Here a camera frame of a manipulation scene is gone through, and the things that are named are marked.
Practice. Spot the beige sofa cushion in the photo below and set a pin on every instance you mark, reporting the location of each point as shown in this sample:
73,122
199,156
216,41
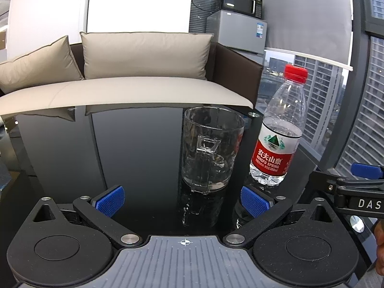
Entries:
39,66
144,55

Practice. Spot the beige and brown sofa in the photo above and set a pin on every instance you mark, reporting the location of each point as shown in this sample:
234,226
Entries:
120,93

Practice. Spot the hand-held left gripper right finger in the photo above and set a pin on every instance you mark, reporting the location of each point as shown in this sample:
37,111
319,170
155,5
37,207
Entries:
255,201

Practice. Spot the red bottle cap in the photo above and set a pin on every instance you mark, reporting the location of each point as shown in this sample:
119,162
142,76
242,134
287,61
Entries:
295,73

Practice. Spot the person's right hand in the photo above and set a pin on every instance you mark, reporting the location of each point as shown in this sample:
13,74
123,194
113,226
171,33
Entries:
380,246

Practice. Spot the grey roller blind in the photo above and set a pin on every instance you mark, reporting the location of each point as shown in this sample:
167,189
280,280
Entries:
303,21

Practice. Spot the clear glass mug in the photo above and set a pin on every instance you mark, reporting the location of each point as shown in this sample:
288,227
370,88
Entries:
211,150

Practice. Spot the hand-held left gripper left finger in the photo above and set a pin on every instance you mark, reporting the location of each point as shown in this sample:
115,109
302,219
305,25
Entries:
110,201

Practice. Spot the clear plastic water bottle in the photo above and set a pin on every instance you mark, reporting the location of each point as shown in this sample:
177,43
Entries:
277,144

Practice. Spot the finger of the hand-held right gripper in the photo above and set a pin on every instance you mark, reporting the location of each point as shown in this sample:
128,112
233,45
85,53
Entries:
368,171
357,196

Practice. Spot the dark window frame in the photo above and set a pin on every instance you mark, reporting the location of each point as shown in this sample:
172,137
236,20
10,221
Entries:
358,72

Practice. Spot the black microwave oven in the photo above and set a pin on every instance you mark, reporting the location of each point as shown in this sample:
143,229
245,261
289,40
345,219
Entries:
238,3

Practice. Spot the grey mini fridge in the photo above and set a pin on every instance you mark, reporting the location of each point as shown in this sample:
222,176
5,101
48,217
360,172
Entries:
237,31

